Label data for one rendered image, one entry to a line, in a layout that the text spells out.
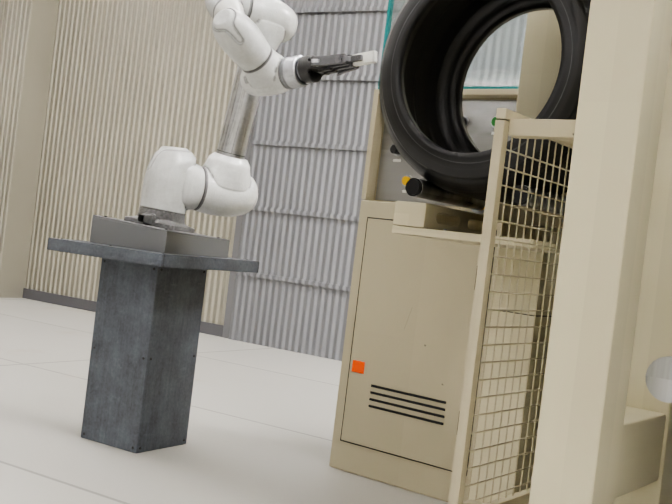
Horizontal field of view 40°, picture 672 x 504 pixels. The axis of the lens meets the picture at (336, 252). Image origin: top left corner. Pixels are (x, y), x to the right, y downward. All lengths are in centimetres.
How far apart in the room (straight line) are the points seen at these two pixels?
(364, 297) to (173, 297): 63
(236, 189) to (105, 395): 81
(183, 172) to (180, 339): 55
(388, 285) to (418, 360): 26
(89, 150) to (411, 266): 486
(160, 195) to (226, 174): 24
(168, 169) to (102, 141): 434
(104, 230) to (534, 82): 145
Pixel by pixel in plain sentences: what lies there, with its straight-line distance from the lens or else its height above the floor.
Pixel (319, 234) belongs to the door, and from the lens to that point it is 606.
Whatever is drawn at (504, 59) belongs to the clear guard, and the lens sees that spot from 294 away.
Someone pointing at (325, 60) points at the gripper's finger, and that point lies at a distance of 252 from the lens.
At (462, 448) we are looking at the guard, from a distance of 158.
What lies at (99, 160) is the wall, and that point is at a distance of 742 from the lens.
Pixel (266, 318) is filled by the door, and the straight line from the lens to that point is 626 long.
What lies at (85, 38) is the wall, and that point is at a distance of 775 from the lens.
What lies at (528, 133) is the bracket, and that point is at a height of 96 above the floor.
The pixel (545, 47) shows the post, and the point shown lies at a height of 132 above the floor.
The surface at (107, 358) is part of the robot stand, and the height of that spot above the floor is 28.
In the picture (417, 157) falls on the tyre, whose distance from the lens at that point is 221.
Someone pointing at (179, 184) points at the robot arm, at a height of 87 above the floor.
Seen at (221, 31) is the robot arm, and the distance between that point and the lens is 256.
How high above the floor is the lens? 75
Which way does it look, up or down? 1 degrees down
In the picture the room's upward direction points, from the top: 7 degrees clockwise
